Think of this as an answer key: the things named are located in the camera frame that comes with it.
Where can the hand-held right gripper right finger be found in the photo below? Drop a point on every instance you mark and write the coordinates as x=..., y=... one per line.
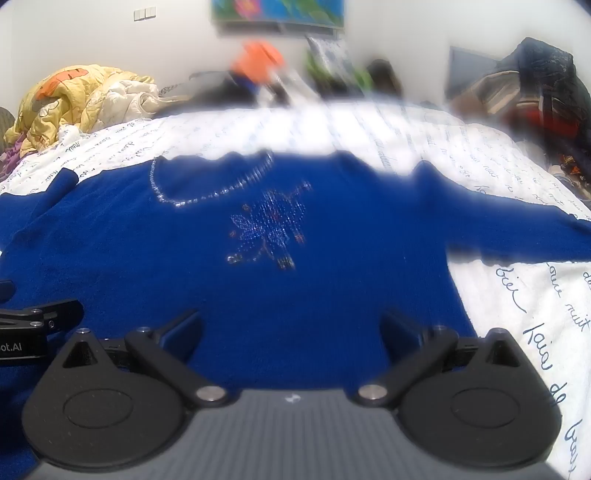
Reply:
x=400, y=328

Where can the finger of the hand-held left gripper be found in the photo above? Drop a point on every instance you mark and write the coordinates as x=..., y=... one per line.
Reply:
x=55, y=314
x=6, y=290

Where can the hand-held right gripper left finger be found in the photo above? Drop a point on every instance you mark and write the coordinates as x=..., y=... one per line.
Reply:
x=182, y=328

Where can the blue beaded sweater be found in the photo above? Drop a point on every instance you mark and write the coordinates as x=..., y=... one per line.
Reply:
x=258, y=277

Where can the purple cloth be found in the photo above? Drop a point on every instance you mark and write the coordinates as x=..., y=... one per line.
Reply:
x=10, y=159

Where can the beige upholstered headboard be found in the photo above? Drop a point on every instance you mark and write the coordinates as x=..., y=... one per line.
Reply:
x=4, y=121

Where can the yellow cartoon quilt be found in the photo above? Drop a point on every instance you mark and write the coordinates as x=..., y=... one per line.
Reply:
x=87, y=97

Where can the white script-printed bedsheet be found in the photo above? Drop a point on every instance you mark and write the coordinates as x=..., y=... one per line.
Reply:
x=295, y=129

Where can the dark cloth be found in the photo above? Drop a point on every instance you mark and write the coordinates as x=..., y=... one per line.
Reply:
x=221, y=90

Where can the red black cloth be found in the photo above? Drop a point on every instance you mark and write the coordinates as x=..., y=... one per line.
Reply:
x=538, y=121

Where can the green white patterned cloth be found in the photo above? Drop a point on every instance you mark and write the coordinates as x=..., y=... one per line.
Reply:
x=330, y=64

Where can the orange round object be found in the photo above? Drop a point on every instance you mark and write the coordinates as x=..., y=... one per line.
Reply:
x=256, y=57

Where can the dark jacket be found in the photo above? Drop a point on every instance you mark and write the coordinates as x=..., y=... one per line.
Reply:
x=545, y=69

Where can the white wall switch plate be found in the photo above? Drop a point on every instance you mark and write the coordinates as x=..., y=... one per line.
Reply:
x=144, y=14

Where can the colourful wall picture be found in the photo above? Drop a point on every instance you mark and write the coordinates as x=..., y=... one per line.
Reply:
x=277, y=11

